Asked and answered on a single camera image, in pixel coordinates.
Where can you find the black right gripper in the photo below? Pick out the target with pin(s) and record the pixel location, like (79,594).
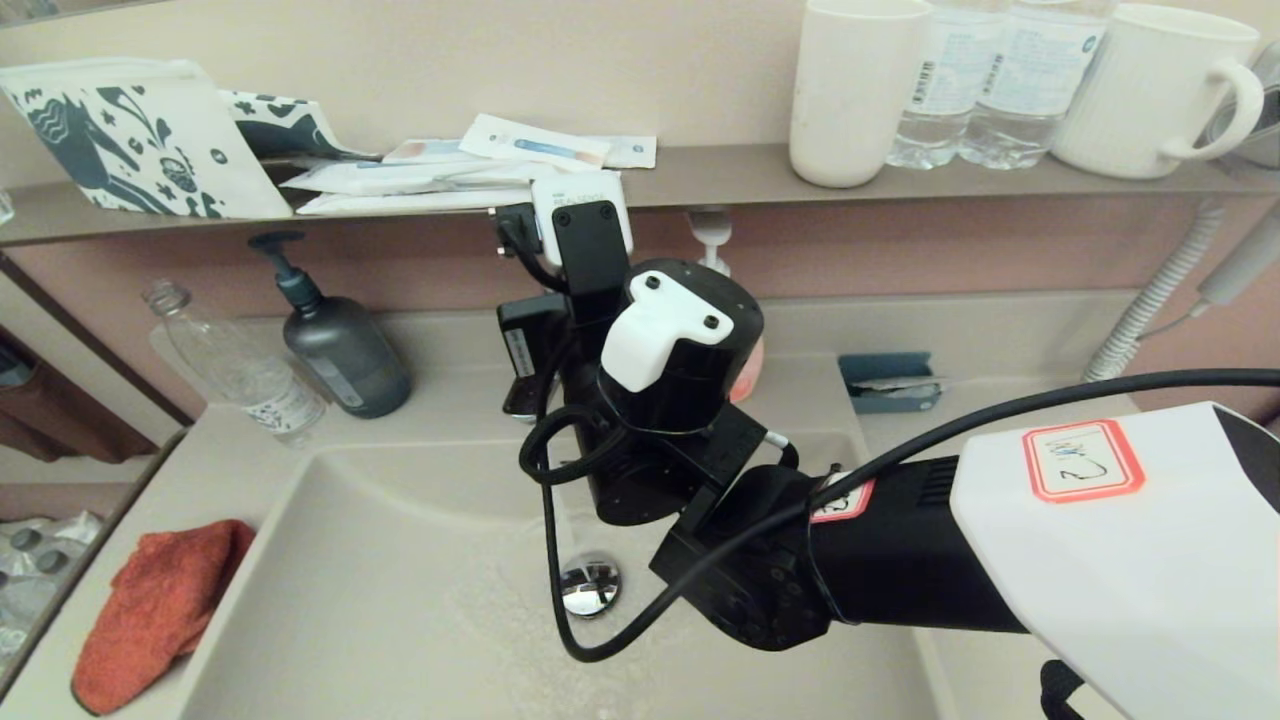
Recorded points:
(700,370)

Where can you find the chrome sink faucet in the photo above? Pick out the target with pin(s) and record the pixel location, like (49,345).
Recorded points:
(525,400)

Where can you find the orange cleaning cloth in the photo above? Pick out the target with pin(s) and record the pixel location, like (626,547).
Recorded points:
(160,610)

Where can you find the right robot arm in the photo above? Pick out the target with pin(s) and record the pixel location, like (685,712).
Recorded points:
(1150,580)

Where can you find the beige wash basin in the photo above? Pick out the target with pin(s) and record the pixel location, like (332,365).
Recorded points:
(350,600)

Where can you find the pink soap pump bottle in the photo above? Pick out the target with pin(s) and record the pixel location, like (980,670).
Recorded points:
(712,235)

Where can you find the blue soap dish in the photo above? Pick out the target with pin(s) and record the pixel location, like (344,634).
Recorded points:
(885,365)

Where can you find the small white sachet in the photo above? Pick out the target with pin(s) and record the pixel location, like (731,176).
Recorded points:
(632,151)

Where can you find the chrome drain stopper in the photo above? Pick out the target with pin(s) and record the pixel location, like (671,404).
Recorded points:
(597,590)

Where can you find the white toothbrush packet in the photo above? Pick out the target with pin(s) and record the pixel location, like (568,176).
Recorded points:
(540,145)

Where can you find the white plastic tumbler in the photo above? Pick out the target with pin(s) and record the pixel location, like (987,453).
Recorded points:
(850,100)

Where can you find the white packet blue print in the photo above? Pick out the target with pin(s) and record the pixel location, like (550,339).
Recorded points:
(420,176)

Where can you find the pinkish small packet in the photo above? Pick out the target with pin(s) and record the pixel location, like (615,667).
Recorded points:
(425,150)

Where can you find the dark grey pump bottle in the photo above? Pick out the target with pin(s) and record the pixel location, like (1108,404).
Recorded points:
(345,360)

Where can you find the clear water bottle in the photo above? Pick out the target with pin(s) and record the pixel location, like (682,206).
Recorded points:
(940,90)
(1035,90)

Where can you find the clear empty plastic bottle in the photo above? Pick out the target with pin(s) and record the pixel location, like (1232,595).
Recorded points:
(235,370)

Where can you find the small patterned toiletry pouch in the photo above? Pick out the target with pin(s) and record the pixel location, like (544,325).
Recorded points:
(290,122)

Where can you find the white ribbed mug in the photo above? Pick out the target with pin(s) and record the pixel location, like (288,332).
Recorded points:
(1135,100)

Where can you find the grey hair dryer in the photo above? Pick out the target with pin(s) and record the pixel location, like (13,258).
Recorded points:
(1245,265)

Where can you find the beige cabinet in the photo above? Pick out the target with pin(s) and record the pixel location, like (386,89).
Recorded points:
(1255,480)

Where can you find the large patterned toiletry pouch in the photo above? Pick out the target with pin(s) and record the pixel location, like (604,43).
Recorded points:
(130,140)

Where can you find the chrome dryer holder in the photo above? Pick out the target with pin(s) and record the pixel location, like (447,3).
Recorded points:
(1270,140)

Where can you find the brown fabric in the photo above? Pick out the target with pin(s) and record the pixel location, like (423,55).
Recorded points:
(70,420)

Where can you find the clear drinking glass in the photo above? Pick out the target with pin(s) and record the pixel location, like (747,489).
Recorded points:
(5,205)

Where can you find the grey wall shelf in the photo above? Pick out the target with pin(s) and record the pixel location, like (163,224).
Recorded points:
(720,178)

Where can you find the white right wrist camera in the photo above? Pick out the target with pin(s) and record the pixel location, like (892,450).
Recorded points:
(548,195)

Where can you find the wall mirror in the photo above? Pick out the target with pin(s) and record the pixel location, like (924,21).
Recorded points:
(40,8)

